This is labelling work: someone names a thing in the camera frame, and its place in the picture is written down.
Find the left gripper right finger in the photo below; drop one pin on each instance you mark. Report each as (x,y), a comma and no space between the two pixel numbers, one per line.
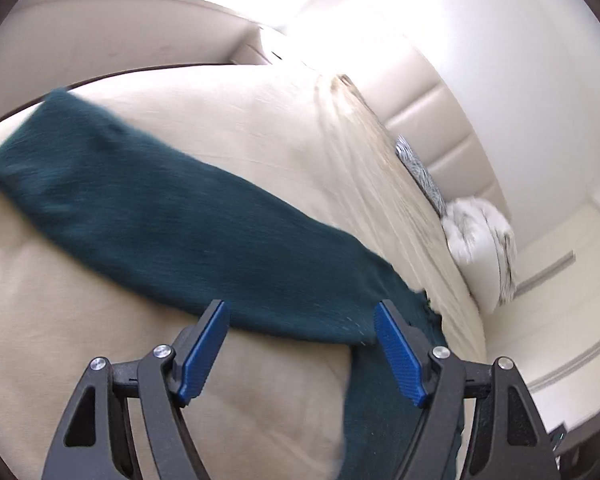
(507,439)

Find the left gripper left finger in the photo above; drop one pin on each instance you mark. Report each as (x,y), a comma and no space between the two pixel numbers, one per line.
(94,438)

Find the dark teal knit sweater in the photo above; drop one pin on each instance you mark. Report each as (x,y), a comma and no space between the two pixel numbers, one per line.
(184,233)

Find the white wardrobe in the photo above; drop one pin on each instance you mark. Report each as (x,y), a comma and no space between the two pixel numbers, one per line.
(552,328)

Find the beige bed sheet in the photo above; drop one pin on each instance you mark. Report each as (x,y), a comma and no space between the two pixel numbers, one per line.
(273,407)

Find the white folded duvet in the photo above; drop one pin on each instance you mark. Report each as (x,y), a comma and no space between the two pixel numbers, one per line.
(482,244)

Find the zebra print pillow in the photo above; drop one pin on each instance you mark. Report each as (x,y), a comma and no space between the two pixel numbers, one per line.
(420,174)

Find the beige padded headboard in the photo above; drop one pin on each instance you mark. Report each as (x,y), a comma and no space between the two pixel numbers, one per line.
(411,100)

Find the beige padded window bench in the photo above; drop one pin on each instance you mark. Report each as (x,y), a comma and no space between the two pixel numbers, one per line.
(46,44)

